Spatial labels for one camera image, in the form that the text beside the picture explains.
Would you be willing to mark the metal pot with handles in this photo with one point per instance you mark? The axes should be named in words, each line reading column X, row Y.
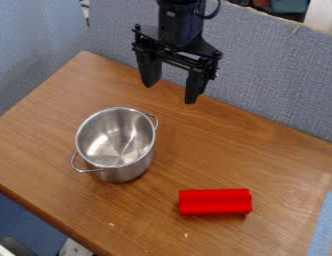
column 114, row 144

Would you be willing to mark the red block object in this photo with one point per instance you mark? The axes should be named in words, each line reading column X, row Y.
column 215, row 201

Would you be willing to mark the blue tape strip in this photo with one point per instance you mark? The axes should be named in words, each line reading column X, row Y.
column 321, row 241

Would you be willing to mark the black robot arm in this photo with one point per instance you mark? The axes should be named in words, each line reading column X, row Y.
column 174, row 42

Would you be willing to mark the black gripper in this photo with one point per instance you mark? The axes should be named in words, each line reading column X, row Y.
column 196, row 55

